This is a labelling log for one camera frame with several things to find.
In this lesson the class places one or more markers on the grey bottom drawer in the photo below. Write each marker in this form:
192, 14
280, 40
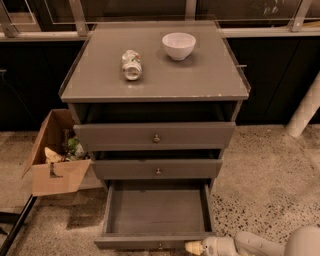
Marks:
155, 214

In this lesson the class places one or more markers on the grey drawer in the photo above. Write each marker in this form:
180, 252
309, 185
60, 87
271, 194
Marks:
154, 126
159, 164
155, 214

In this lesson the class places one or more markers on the crushed white soda can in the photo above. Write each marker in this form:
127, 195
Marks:
131, 65

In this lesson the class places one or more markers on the open cardboard box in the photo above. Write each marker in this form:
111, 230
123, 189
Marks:
62, 176

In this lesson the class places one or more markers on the grey drawer cabinet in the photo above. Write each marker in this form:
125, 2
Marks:
208, 75

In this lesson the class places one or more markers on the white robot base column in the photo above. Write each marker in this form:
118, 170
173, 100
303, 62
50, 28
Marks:
306, 109

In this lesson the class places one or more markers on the black metal floor stand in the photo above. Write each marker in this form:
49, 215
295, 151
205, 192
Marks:
16, 220

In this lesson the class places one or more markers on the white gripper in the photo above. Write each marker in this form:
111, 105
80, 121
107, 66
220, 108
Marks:
216, 249

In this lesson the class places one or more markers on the white ceramic bowl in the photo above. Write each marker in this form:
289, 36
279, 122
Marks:
178, 45

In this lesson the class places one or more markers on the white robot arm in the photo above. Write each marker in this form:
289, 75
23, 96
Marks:
304, 241

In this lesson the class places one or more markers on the grey top drawer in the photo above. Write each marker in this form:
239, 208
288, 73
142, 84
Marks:
154, 126

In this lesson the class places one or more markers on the trash inside cardboard box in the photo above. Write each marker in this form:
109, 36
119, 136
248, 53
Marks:
72, 150

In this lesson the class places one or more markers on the grey middle drawer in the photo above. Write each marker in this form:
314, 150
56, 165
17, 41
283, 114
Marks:
159, 164

